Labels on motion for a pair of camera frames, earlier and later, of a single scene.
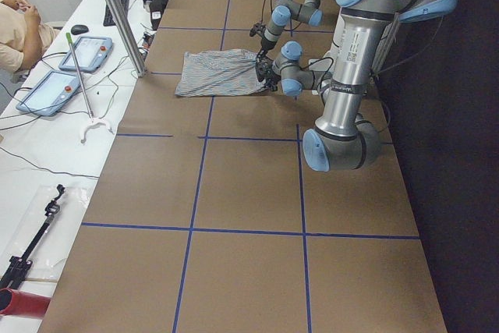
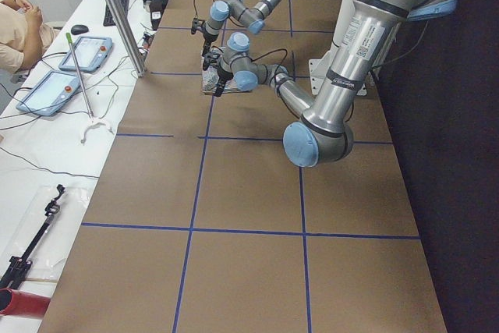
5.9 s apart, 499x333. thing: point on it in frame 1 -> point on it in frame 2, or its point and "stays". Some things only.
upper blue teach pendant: x=90 y=52 stays
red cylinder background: x=15 y=302 stays
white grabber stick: x=93 y=120 stays
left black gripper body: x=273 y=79 -> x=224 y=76
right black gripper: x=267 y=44 -> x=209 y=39
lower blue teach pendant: x=51 y=94 stays
